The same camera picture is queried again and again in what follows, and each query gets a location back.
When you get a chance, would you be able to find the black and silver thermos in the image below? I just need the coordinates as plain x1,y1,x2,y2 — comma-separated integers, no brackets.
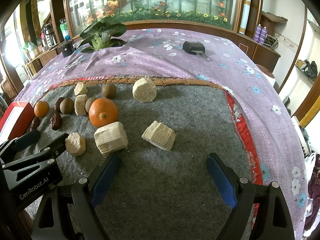
42,24,57,48

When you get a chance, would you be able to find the black key pouch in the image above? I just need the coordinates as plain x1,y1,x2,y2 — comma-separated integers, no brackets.
182,41,206,55

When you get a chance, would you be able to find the large beige sugarcane chunk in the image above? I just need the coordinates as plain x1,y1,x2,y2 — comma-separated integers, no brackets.
94,121,129,155
142,120,176,151

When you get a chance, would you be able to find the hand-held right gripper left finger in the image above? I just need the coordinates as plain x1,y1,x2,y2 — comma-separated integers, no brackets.
31,152,120,240

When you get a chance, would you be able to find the grey felt mat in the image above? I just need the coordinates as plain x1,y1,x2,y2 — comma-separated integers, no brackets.
15,81,254,240

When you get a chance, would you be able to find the white paper roll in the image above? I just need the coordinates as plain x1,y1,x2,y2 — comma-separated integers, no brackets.
239,0,253,35

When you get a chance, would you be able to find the small beige sugarcane chunk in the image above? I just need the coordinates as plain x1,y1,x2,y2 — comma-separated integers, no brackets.
74,82,88,96
74,94,88,116
65,132,86,156

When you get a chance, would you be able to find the metal key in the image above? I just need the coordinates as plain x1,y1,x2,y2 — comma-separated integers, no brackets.
192,51,212,61

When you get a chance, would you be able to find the purple floral cloth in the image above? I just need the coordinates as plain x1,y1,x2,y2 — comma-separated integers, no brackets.
14,28,309,238

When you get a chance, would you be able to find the brown round fruit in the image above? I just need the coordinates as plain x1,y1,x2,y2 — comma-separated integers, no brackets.
85,97,97,113
102,83,117,99
60,98,75,115

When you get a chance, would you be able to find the green bok choy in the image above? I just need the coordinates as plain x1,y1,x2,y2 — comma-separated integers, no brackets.
79,16,128,52

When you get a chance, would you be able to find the wicker basket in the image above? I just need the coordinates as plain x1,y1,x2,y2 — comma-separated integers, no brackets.
260,11,288,30

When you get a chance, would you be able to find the green plastic bag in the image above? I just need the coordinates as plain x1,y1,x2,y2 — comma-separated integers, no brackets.
24,41,38,52

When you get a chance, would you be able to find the small orange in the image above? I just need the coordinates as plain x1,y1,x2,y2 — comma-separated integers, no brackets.
34,101,50,118

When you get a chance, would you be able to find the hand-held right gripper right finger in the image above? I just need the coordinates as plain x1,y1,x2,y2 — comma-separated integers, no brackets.
206,152,295,240

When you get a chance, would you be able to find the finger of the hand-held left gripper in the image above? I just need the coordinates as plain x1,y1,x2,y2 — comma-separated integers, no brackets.
1,133,70,173
0,129,41,159

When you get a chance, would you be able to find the wooden side cabinet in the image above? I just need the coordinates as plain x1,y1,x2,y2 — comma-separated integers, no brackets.
26,46,60,73

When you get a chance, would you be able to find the purple can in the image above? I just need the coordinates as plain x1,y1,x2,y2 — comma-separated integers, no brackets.
259,26,268,44
253,24,262,42

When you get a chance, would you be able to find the small black box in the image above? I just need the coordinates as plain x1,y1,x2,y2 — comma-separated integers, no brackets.
61,42,73,58

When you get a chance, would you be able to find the flower printed glass screen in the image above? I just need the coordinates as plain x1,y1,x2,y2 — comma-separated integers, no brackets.
62,0,244,33

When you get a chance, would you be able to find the large round sugarcane chunk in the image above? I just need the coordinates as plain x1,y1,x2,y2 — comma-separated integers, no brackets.
132,78,157,103

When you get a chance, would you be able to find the large orange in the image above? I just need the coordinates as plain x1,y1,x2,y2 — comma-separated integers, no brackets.
88,98,119,128

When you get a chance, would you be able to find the green plastic bottle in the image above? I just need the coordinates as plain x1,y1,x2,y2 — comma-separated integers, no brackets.
59,18,70,40

